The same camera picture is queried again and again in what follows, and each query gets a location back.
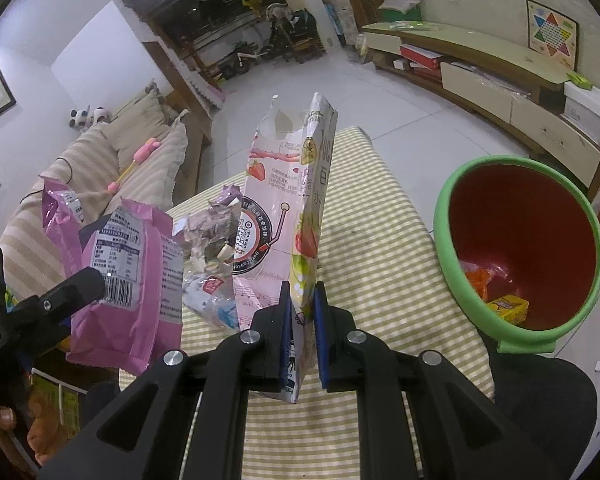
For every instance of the small blue white wrapper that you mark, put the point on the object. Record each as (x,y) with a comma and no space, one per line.
(210,305)

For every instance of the black white plush toy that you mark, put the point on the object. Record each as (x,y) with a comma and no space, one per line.
(87,116)

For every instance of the orange packet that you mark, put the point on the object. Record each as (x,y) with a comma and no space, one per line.
(477,280)

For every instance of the pink toy stick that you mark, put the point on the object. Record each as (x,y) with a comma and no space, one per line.
(145,150)

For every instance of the red flat box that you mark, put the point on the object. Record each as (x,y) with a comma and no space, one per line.
(420,57)

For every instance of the cream wooden cabinet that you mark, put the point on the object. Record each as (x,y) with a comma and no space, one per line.
(480,50)

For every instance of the crumpled silver wrapper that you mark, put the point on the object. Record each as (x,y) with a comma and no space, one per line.
(205,240)

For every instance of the white cardboard box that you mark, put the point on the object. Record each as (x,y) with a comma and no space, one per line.
(592,110)

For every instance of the striped sofa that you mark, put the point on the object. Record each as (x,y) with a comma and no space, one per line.
(30,235)

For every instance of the white lace cloth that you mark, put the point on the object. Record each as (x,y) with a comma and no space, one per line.
(205,90)

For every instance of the purple wrapper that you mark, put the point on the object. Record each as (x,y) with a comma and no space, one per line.
(226,196)

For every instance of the green yellow packet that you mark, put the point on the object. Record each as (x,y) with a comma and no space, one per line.
(66,405)

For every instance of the small green box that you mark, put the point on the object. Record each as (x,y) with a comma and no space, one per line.
(579,80)

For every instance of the pink snack packet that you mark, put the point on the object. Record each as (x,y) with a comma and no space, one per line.
(130,320)

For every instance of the open white green box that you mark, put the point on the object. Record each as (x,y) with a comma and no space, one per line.
(402,5)

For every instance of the white strawberry print packet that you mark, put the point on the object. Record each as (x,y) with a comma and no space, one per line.
(270,200)

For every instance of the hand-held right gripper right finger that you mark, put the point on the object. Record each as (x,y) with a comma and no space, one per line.
(321,340)

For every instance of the yellow small box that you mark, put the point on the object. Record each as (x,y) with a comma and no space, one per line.
(507,309)

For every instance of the white bicycle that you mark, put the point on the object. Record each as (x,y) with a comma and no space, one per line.
(245,57)

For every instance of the beige cushion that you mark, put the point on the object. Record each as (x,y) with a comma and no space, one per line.
(135,125)

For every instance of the black chair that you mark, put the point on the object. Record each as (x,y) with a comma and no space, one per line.
(540,410)

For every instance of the person's left hand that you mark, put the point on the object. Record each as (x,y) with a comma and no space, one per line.
(45,440)

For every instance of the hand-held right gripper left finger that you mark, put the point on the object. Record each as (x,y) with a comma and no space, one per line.
(284,340)

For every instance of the star checkers board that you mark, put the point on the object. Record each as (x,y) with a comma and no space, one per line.
(552,32)

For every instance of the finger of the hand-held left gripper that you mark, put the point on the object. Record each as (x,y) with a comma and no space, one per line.
(65,295)

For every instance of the wooden chair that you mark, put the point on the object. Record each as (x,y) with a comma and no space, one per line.
(307,45)

